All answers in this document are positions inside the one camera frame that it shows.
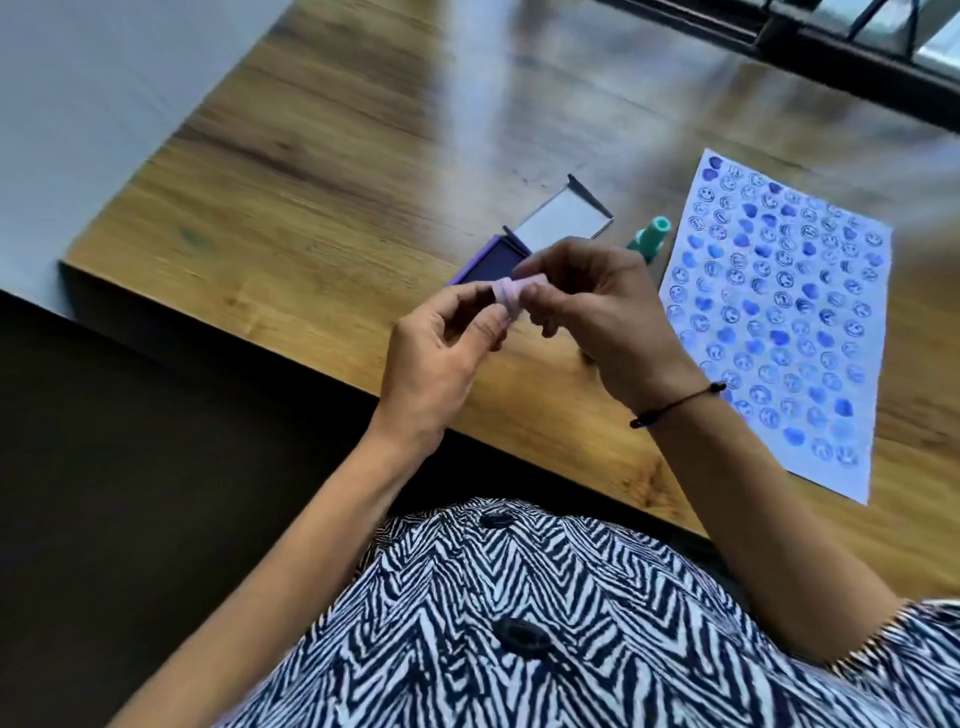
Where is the teal stamp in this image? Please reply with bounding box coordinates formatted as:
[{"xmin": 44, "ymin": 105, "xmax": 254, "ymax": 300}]
[{"xmin": 627, "ymin": 216, "xmax": 672, "ymax": 264}]

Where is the black and white zebra shirt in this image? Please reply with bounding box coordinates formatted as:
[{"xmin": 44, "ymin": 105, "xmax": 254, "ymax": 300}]
[{"xmin": 217, "ymin": 498, "xmax": 960, "ymax": 728}]

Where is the black metal railing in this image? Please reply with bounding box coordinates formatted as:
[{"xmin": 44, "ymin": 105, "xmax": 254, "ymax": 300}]
[{"xmin": 592, "ymin": 0, "xmax": 960, "ymax": 132}]

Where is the pink stamp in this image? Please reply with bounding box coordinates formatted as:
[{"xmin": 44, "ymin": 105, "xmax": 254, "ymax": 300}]
[{"xmin": 491, "ymin": 273, "xmax": 550, "ymax": 324}]

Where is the person's left forearm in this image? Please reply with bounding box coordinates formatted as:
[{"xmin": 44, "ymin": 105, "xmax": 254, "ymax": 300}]
[{"xmin": 111, "ymin": 429, "xmax": 448, "ymax": 728}]

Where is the person's right hand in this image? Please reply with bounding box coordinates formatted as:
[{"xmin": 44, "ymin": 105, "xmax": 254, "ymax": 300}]
[{"xmin": 512, "ymin": 237, "xmax": 712, "ymax": 416}]

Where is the white paper with blue stamps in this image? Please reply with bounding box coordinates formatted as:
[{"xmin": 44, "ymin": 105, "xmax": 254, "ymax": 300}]
[{"xmin": 658, "ymin": 147, "xmax": 895, "ymax": 506}]

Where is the person's left hand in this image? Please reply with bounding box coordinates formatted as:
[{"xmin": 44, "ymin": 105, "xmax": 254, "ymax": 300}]
[{"xmin": 369, "ymin": 280, "xmax": 513, "ymax": 457}]

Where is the purple ink pad case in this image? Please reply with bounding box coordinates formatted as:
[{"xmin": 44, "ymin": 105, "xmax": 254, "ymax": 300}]
[{"xmin": 448, "ymin": 174, "xmax": 615, "ymax": 287}]

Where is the person's right forearm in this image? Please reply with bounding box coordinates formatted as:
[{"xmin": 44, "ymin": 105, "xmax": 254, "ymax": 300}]
[{"xmin": 636, "ymin": 386, "xmax": 905, "ymax": 665}]

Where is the black string bracelet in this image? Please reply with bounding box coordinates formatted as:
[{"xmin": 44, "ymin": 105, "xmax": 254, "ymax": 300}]
[{"xmin": 630, "ymin": 381, "xmax": 728, "ymax": 430}]

